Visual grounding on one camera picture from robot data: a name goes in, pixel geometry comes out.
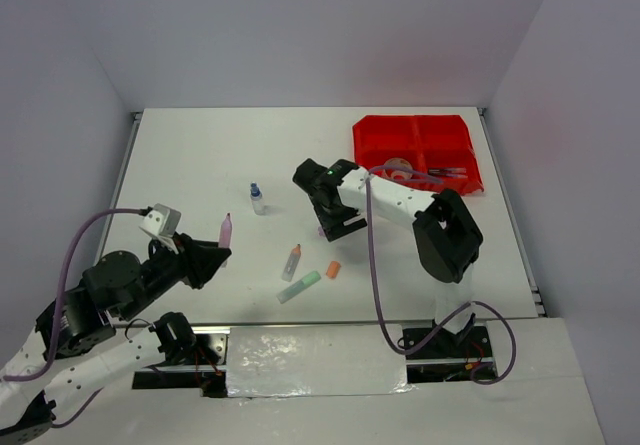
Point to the orange highlighter cap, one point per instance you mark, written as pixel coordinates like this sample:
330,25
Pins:
333,269

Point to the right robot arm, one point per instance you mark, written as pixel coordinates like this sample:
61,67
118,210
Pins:
347,198

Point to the large silver tape roll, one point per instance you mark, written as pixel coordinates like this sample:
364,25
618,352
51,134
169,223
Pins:
397,169

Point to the silver foil covered plate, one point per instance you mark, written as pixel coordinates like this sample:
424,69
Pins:
312,361

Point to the blue pen with label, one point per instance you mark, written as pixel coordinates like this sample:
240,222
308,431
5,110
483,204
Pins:
447,171

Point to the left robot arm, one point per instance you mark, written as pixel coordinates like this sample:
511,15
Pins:
54,369

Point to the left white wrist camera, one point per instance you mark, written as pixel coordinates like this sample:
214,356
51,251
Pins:
160,222

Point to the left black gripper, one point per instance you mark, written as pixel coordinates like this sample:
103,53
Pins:
200,259

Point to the red compartment bin tray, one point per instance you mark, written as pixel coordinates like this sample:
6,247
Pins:
426,141

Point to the dark blue pen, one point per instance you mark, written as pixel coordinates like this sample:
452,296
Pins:
449,176

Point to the pink highlighter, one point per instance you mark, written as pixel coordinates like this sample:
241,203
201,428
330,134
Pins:
225,232

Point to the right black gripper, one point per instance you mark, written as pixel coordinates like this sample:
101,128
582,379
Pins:
337,228

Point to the clear blue-cap spray bottle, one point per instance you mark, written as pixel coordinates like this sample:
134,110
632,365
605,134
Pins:
257,199

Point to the orange-tip grey highlighter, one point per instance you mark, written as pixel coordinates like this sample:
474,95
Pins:
291,264

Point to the green highlighter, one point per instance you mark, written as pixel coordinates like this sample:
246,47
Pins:
298,287

